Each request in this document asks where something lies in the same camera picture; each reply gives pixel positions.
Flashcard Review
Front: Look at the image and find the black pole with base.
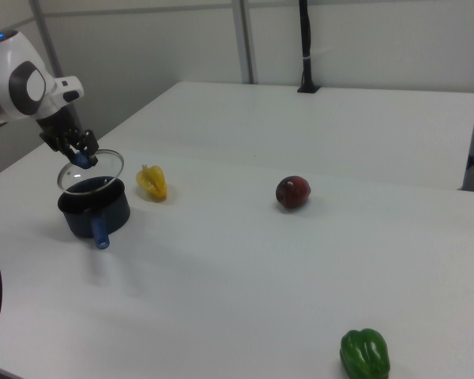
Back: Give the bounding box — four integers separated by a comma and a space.
297, 0, 321, 94

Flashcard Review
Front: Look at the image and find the dark red apple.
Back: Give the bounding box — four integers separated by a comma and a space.
275, 175, 311, 210

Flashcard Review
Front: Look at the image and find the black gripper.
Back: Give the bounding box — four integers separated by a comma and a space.
37, 105, 100, 165

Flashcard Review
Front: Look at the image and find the dark pot with blue handle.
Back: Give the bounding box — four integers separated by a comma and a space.
57, 176, 131, 251

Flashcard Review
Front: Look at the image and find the green bell pepper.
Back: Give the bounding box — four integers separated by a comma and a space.
339, 328, 391, 379

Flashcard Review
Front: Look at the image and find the grey partition frame post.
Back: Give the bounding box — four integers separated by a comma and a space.
28, 0, 88, 135
231, 0, 258, 84

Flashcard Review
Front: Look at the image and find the yellow bell pepper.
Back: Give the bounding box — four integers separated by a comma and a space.
136, 164, 169, 202

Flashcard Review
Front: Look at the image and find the glass lid with blue knob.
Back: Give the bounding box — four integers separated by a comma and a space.
56, 148, 126, 195

